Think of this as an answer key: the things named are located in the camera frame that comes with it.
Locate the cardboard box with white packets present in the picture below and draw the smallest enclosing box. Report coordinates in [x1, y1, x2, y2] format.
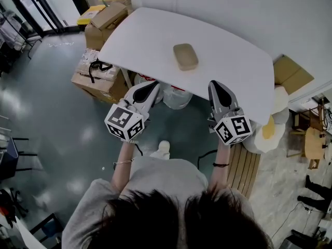
[71, 48, 131, 104]

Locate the yellow plastic bin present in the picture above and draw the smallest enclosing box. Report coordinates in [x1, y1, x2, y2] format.
[76, 5, 107, 26]

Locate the person's right forearm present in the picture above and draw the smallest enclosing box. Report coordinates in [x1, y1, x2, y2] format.
[208, 140, 232, 190]

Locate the black framed glass door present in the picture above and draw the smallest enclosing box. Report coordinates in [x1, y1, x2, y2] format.
[4, 0, 87, 36]

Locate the clear plastic bag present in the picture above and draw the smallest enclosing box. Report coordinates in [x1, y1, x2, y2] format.
[133, 73, 194, 110]

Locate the wooden slatted bench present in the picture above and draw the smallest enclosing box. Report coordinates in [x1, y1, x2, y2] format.
[226, 143, 261, 200]

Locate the clothes rack with garments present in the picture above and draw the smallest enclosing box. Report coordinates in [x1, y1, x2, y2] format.
[0, 9, 43, 74]

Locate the flat brown cardboard box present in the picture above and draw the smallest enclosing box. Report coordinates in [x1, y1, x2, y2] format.
[90, 2, 129, 31]

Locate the blue chair with black frame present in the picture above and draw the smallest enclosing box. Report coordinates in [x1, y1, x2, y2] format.
[0, 135, 38, 182]

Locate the thin floor cable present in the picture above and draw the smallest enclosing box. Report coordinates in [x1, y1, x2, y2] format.
[269, 202, 315, 240]

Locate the black strap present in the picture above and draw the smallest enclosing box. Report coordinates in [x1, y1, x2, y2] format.
[88, 59, 113, 84]

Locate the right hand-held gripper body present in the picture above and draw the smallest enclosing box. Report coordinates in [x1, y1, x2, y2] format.
[206, 104, 253, 146]

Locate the black equipment case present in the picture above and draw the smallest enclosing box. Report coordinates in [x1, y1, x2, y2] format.
[278, 229, 320, 249]

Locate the tan rectangular box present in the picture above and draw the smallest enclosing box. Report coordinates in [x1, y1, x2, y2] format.
[173, 43, 200, 73]

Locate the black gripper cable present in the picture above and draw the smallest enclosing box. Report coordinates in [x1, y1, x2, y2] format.
[197, 149, 219, 170]

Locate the thin silver bracelet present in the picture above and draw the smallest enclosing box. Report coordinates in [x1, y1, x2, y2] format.
[113, 158, 135, 166]

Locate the person's grey shirt torso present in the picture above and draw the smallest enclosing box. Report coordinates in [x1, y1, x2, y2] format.
[61, 155, 260, 249]

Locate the white foam cushion pile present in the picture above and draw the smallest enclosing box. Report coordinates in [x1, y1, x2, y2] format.
[242, 84, 290, 154]

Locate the folded tan cardboard box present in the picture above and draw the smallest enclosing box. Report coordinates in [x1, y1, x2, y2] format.
[272, 54, 315, 95]

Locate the black office chair base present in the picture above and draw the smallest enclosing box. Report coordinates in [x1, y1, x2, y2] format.
[0, 187, 30, 227]

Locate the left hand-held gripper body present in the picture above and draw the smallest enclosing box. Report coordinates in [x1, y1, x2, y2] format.
[104, 97, 151, 143]

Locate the person's left forearm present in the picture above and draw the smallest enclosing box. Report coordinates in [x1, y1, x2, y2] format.
[110, 140, 138, 192]

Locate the white table leg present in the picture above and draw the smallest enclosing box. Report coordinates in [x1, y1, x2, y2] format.
[120, 67, 133, 89]

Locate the wooden chair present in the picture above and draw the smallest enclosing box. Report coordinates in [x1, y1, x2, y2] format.
[286, 104, 325, 158]

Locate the large brown cardboard box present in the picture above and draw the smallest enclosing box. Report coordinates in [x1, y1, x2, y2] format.
[85, 21, 120, 52]

